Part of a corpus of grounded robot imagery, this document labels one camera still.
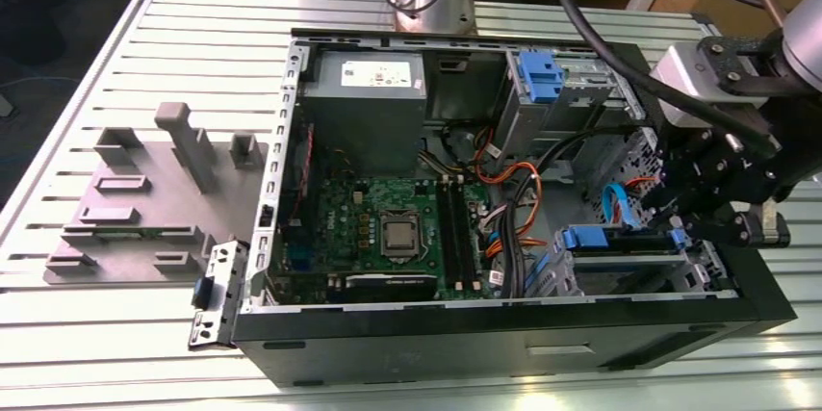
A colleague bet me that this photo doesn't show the blue data wire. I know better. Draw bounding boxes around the blue data wire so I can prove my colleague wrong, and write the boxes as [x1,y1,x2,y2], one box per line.
[602,182,643,234]

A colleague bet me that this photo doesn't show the hard disk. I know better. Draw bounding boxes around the hard disk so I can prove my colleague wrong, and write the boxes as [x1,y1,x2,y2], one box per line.
[562,223,688,258]

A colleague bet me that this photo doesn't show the metal disk bay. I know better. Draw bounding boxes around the metal disk bay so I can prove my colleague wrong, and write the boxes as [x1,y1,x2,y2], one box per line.
[551,222,727,296]

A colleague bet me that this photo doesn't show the wooden cabinet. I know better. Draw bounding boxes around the wooden cabinet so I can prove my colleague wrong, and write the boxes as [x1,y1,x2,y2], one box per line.
[648,0,822,73]

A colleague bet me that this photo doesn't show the metal optical drive cage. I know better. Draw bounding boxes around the metal optical drive cage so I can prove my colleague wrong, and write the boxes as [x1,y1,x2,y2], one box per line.
[496,47,643,157]

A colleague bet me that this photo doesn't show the blue drive latch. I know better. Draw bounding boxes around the blue drive latch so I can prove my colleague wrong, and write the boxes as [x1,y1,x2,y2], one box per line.
[520,50,566,105]

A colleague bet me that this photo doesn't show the black RAM slot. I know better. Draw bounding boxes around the black RAM slot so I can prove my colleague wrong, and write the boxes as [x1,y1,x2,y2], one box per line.
[451,174,484,293]
[436,174,467,295]

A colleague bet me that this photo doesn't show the CPU socket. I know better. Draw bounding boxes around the CPU socket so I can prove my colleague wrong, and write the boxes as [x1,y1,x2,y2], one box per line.
[376,208,427,261]

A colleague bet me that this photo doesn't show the silver CPU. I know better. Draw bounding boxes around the silver CPU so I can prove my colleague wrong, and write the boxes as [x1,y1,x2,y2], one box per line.
[383,218,420,251]

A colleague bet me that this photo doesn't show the black PC case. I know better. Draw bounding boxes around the black PC case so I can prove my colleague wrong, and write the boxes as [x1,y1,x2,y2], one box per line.
[229,28,798,388]

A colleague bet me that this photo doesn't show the grey power supply unit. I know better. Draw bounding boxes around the grey power supply unit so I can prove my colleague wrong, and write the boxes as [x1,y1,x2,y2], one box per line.
[300,52,428,176]

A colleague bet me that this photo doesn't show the black graphics card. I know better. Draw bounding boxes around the black graphics card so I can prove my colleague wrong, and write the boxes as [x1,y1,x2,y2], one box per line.
[325,271,439,305]

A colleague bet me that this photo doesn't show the green motherboard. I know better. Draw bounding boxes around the green motherboard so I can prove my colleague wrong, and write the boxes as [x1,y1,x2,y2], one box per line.
[275,174,512,304]

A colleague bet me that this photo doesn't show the grey parts rack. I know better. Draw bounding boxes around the grey parts rack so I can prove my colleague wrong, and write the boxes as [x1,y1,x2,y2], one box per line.
[41,101,271,285]

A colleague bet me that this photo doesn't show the green RAM stick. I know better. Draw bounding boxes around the green RAM stick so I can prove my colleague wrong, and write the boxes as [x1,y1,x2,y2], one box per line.
[93,229,160,243]

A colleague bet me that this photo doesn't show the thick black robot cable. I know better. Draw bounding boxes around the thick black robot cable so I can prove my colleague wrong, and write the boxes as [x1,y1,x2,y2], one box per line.
[555,0,784,160]

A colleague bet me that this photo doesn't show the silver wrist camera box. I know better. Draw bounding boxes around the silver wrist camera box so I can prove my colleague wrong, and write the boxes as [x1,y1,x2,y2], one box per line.
[647,42,770,131]

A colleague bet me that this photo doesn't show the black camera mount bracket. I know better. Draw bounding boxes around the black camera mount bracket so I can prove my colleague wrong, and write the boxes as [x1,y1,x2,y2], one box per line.
[696,35,798,99]

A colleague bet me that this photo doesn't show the orange wire bundle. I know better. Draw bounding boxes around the orange wire bundle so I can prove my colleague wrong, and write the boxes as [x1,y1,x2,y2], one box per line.
[471,126,548,258]

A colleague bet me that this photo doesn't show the thick black internal cable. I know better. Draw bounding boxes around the thick black internal cable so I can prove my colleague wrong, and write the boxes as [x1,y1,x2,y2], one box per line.
[496,124,634,299]

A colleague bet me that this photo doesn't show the yellow black wire bundle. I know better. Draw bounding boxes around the yellow black wire bundle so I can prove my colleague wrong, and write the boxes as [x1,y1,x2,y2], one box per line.
[415,149,467,176]

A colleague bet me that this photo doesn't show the metal expansion slot bracket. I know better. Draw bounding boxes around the metal expansion slot bracket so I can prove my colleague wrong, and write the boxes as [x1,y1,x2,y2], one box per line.
[187,240,251,352]

